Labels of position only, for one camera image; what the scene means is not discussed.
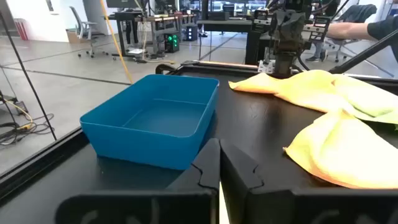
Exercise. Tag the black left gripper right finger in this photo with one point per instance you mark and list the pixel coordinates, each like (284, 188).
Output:
(280, 205)

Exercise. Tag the grey office chair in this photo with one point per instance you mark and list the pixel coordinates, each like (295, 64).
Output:
(84, 28)

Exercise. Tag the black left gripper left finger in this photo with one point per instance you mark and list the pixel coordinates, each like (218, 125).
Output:
(186, 205)

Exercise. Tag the person's forearm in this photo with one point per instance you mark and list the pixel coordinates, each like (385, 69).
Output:
(348, 30)

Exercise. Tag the black office chair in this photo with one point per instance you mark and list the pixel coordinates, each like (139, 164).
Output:
(357, 14)

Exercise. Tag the black computer tower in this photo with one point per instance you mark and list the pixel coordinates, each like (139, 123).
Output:
(192, 32)

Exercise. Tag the yellow-orange microfiber towel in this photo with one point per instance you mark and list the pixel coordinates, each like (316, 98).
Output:
(348, 155)

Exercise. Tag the black desk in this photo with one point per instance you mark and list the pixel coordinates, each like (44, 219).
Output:
(224, 25)

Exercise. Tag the computer tower with green lights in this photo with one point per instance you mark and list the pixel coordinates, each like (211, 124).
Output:
(171, 42)

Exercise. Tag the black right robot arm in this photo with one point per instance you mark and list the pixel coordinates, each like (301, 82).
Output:
(284, 62)

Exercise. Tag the orange microfiber towel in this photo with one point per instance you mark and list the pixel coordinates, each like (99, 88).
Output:
(295, 87)

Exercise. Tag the person's leg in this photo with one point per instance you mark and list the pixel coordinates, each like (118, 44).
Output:
(317, 51)

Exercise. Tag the black diagonal stand bar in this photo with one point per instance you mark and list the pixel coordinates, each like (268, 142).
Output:
(363, 54)

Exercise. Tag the blue plastic bin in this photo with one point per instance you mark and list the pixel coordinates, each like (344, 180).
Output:
(149, 124)

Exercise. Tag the person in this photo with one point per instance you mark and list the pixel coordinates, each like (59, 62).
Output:
(384, 31)

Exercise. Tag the red crate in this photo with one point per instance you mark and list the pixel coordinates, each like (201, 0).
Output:
(21, 29)

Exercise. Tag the green microfiber towel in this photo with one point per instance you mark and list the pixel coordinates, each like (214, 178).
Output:
(367, 99)

